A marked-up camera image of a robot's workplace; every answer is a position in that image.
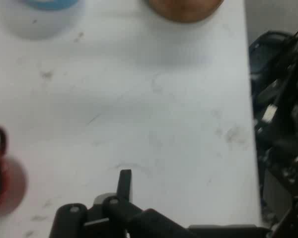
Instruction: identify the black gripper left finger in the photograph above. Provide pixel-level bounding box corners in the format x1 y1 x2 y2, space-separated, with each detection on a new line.
49 169 189 238

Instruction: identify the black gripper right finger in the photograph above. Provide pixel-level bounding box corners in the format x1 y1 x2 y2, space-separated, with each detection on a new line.
188 224 273 238

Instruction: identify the red mug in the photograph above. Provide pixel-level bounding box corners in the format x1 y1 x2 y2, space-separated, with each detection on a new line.
0 125 28 218

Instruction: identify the black equipment pile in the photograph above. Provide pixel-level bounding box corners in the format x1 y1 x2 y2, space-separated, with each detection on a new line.
248 24 298 238

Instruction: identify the white bowl with blue band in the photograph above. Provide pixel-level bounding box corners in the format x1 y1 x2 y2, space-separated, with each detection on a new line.
0 0 86 40

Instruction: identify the wooden mug tree stand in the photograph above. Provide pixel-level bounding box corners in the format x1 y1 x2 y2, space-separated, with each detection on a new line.
146 0 225 24

